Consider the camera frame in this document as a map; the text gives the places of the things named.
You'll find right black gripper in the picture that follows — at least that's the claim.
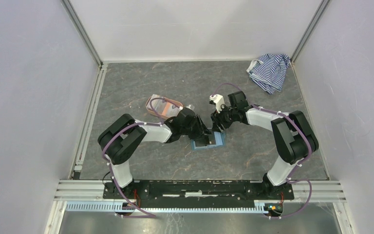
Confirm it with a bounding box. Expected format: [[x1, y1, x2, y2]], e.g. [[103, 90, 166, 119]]
[[210, 103, 237, 134]]

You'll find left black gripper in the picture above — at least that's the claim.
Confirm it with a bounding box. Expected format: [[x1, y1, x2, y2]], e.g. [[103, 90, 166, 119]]
[[181, 114, 212, 141]]

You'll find black credit card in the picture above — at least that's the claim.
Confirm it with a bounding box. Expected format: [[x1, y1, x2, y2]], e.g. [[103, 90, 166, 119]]
[[205, 133, 216, 145], [194, 138, 206, 148]]

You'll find teal card holder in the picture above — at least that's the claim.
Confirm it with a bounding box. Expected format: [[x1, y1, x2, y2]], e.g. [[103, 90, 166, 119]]
[[191, 130, 225, 150]]

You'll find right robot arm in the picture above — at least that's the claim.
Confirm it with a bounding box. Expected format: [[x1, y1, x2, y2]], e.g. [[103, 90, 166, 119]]
[[209, 91, 319, 199]]

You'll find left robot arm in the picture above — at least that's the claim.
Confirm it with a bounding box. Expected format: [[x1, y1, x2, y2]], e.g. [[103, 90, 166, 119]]
[[97, 108, 212, 199]]

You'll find stack of credit cards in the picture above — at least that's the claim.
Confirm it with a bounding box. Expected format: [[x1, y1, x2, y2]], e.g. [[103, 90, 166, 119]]
[[146, 94, 167, 114]]

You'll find pink oval tray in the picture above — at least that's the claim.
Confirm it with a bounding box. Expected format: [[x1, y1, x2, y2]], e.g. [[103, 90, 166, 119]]
[[146, 94, 184, 120]]

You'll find blue striped cloth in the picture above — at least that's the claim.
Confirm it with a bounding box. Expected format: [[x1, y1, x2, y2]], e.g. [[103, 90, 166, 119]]
[[246, 54, 291, 95]]

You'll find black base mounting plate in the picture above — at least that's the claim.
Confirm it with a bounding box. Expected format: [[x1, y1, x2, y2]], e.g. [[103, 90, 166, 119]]
[[103, 179, 295, 209]]

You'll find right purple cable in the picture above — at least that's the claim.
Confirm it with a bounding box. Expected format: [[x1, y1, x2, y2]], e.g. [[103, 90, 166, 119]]
[[212, 83, 314, 219]]

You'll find purple cable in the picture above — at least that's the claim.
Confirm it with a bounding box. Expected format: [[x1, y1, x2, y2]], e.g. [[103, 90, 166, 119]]
[[212, 83, 314, 219], [101, 97, 185, 218]]

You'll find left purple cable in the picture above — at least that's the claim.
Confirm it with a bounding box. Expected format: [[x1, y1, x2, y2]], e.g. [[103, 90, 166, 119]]
[[101, 97, 185, 218]]

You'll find aluminium frame rail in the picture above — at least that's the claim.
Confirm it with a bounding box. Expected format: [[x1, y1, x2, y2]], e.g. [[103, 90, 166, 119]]
[[43, 179, 347, 234]]

